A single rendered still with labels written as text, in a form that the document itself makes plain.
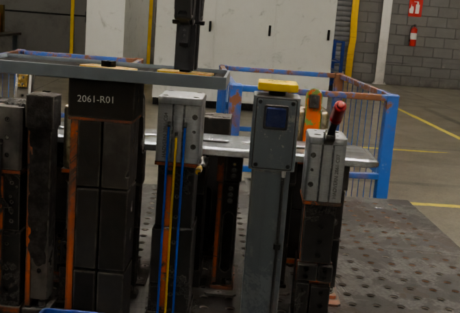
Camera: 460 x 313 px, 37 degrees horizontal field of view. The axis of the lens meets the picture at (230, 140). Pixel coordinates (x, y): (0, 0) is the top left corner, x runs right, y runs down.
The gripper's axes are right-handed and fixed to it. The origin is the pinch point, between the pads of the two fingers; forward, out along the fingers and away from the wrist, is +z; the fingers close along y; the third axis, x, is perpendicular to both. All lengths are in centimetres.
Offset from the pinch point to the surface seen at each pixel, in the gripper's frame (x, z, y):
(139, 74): 4.5, 4.0, -9.1
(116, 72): 7.8, 4.0, -9.5
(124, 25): 268, 16, 771
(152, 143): 10.6, 19.9, 21.6
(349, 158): -26.7, 19.8, 26.7
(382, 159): -46, 56, 223
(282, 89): -15.4, 4.9, -2.5
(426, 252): -49, 50, 70
